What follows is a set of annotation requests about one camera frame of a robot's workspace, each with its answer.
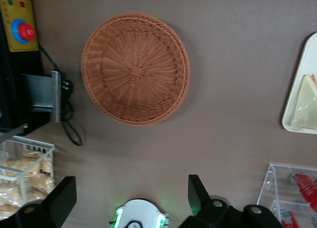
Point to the triangle sandwich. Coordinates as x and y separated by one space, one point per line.
307 101

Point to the brown table cover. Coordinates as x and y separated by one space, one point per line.
223 64

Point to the grey metal bar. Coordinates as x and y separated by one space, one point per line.
12 133

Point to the black appliance with yellow panel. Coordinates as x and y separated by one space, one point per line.
17 94

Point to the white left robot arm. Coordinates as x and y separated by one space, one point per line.
138 213

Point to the red cola bottle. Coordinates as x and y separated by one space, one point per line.
305 188
289 220

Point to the rice cracker pack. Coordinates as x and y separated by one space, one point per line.
19 167
17 198
45 183
44 163

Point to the clear acrylic bottle stand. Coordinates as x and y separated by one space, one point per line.
266 188

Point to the red emergency stop button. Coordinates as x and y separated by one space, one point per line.
24 32

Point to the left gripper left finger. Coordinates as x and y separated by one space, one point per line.
54 203

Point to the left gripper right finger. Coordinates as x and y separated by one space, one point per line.
198 198

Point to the cream plastic tray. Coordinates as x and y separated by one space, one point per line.
308 57

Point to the round brown wicker basket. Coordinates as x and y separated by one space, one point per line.
136 39

